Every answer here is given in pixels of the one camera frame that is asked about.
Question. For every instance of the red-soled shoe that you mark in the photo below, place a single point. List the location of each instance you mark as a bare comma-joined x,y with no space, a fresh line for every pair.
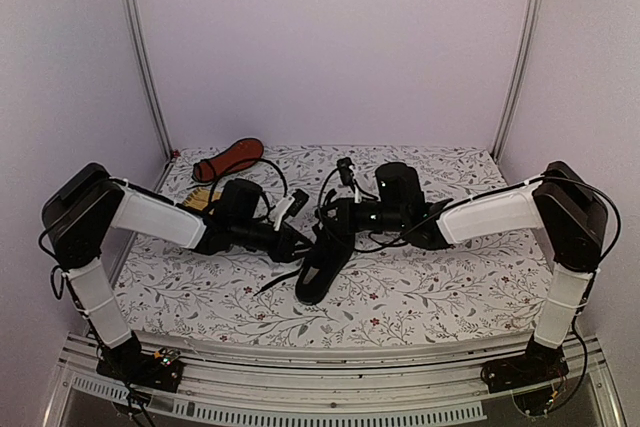
241,155

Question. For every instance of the right aluminium frame post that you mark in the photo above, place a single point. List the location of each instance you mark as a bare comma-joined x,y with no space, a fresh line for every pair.
506,121

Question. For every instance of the black shoelace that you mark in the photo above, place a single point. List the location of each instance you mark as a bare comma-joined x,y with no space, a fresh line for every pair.
285,277

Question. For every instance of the woven bamboo tray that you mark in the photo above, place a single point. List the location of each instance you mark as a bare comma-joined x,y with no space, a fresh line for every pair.
201,199

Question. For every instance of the aluminium frame post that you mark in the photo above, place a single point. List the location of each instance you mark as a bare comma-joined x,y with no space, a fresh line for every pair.
134,23
506,121

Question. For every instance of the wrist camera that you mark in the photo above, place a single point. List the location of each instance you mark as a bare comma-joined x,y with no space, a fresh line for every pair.
347,173
288,206

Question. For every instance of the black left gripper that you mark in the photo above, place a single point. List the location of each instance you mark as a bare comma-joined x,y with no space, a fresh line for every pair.
284,250

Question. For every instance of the left aluminium frame post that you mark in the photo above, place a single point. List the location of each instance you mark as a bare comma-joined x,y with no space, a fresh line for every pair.
134,23

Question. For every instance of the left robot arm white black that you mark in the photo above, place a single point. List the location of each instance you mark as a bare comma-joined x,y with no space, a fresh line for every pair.
78,216

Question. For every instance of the black shoe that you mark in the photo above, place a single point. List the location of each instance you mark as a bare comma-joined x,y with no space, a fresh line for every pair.
322,264

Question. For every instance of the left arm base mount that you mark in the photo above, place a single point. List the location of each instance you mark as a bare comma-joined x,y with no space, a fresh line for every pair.
134,368

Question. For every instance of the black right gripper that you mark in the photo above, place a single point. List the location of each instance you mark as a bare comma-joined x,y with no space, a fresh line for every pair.
346,223

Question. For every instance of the front aluminium rail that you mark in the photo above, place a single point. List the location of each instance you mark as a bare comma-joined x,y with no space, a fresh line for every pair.
424,385

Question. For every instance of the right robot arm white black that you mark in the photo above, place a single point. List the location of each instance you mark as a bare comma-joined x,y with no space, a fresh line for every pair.
572,214

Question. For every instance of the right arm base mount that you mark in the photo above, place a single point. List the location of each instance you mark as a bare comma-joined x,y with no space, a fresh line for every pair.
536,365

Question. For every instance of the floral tablecloth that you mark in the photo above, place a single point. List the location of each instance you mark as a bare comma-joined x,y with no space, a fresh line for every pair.
489,286

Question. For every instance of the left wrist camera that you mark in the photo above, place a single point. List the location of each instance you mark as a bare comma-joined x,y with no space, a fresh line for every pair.
288,206

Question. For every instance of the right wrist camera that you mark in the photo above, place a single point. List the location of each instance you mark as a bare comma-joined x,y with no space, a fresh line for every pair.
347,173

